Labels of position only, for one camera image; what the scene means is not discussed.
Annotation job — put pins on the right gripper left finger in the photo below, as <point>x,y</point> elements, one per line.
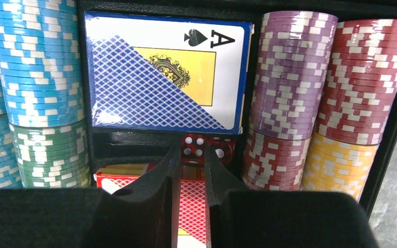
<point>141,214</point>

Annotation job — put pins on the red yellow chip row right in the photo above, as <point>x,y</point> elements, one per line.
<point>359,91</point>

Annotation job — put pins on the black poker chip case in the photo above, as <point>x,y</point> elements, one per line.
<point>114,143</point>

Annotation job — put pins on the red die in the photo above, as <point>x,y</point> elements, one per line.
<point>193,146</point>
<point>224,148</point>

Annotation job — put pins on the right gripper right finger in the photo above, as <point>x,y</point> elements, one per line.
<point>237,216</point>

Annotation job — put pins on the blue playing card deck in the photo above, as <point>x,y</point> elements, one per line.
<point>166,73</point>

